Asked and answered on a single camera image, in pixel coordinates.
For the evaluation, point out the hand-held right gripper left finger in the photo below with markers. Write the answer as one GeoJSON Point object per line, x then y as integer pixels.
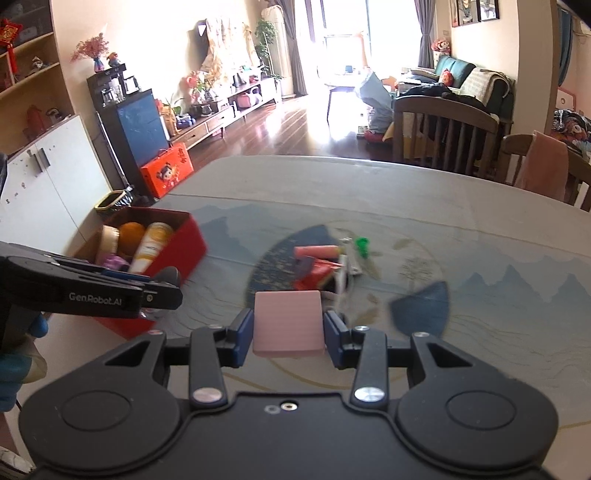
{"type": "Point", "coordinates": [242, 339]}

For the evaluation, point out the beige tape roll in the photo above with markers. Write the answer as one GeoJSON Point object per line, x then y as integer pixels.
{"type": "Point", "coordinates": [108, 242]}

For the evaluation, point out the cartoon print bedding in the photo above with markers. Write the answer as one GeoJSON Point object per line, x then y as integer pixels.
{"type": "Point", "coordinates": [572, 127]}

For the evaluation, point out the yellow white bottle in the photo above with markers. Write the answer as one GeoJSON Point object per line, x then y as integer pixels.
{"type": "Point", "coordinates": [152, 244]}

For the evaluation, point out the white floor air conditioner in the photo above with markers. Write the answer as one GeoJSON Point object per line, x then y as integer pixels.
{"type": "Point", "coordinates": [277, 46]}

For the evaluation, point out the framed wall picture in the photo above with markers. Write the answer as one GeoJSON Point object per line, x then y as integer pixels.
{"type": "Point", "coordinates": [466, 11]}
{"type": "Point", "coordinates": [488, 9]}

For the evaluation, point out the red packet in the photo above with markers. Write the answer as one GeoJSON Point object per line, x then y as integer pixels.
{"type": "Point", "coordinates": [316, 274]}

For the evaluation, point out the blue trash bin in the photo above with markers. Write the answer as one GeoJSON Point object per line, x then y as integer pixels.
{"type": "Point", "coordinates": [114, 201]}

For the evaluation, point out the orange gift box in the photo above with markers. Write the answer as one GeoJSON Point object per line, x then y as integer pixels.
{"type": "Point", "coordinates": [166, 170]}

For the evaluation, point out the wooden dining chair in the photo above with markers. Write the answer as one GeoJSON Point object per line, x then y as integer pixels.
{"type": "Point", "coordinates": [443, 106]}
{"type": "Point", "coordinates": [579, 166]}

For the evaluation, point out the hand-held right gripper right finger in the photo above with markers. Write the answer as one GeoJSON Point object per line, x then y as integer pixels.
{"type": "Point", "coordinates": [337, 341]}

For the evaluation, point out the coffee table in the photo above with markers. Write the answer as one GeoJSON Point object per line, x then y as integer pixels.
{"type": "Point", "coordinates": [344, 87]}

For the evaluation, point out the grey curtain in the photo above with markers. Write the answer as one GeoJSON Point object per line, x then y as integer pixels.
{"type": "Point", "coordinates": [425, 32]}
{"type": "Point", "coordinates": [291, 41]}

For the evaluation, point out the black cabinet blue panel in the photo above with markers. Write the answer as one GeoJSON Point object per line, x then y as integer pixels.
{"type": "Point", "coordinates": [141, 129]}

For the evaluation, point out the green pushpin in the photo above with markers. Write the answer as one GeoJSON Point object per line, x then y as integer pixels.
{"type": "Point", "coordinates": [362, 243]}

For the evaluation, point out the pink flowers in vase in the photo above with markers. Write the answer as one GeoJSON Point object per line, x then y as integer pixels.
{"type": "Point", "coordinates": [90, 48]}

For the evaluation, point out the cream sofa blanket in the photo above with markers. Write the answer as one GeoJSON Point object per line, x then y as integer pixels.
{"type": "Point", "coordinates": [480, 83]}

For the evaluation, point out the green potted plant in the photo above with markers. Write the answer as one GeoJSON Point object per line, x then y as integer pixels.
{"type": "Point", "coordinates": [265, 41]}

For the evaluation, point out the person's left hand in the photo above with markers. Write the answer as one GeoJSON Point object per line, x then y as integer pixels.
{"type": "Point", "coordinates": [11, 383]}

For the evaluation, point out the red box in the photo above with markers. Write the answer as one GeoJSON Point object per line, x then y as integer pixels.
{"type": "Point", "coordinates": [187, 247]}

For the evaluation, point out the dark clothes pile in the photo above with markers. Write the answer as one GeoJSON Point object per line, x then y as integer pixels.
{"type": "Point", "coordinates": [429, 90]}

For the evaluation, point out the orange fruit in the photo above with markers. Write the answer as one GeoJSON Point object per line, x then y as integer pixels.
{"type": "Point", "coordinates": [131, 235]}

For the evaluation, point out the white cabinet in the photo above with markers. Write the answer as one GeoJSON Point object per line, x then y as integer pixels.
{"type": "Point", "coordinates": [55, 184]}

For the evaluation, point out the cloth covered television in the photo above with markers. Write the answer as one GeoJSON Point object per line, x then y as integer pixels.
{"type": "Point", "coordinates": [221, 44]}

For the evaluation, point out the wooden television stand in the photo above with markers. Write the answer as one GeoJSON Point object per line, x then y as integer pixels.
{"type": "Point", "coordinates": [217, 122]}

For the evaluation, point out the pink towel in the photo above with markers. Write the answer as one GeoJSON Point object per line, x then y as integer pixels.
{"type": "Point", "coordinates": [542, 166]}

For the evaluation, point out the dark green sofa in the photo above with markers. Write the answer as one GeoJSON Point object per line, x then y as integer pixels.
{"type": "Point", "coordinates": [455, 67]}

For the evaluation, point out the red sofa cushion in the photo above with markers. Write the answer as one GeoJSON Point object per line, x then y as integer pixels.
{"type": "Point", "coordinates": [446, 77]}

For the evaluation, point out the red knot ornament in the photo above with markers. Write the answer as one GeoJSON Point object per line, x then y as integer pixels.
{"type": "Point", "coordinates": [10, 34]}

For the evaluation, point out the printed table mat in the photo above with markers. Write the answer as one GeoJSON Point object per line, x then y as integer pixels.
{"type": "Point", "coordinates": [485, 323]}

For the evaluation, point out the pink notepad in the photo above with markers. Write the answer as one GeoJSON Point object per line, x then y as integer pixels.
{"type": "Point", "coordinates": [288, 323]}

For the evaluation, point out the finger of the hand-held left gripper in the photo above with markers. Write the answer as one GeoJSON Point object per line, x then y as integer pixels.
{"type": "Point", "coordinates": [106, 273]}
{"type": "Point", "coordinates": [164, 290]}

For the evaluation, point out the purple grape toy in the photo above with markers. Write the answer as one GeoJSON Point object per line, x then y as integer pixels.
{"type": "Point", "coordinates": [115, 263]}

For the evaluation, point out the pink tube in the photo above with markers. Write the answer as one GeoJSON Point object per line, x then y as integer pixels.
{"type": "Point", "coordinates": [316, 252]}

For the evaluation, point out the red flower arrangement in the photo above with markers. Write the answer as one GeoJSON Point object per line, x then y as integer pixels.
{"type": "Point", "coordinates": [194, 85]}

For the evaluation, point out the wooden wall shelf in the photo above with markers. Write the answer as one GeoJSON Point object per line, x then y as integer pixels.
{"type": "Point", "coordinates": [37, 92]}

